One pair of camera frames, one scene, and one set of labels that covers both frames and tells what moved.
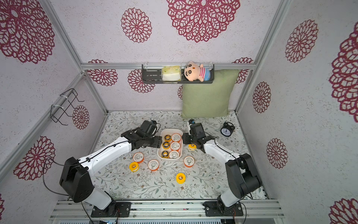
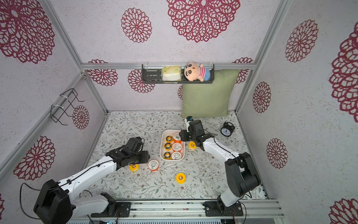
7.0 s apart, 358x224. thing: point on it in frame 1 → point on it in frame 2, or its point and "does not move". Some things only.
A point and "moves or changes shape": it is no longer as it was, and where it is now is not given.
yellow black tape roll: (166, 145) does not move
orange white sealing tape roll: (153, 165) does not move
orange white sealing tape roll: (189, 161) → (176, 138)
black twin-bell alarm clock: (228, 129) does not move
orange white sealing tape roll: (175, 146) does not move
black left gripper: (158, 142) → (145, 158)
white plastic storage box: (172, 144) does not move
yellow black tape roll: (165, 154) moves or changes shape
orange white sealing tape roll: (174, 154) moves or changes shape
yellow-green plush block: (171, 73) does not move
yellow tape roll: (192, 147) does not move
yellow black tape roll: (167, 138) does not move
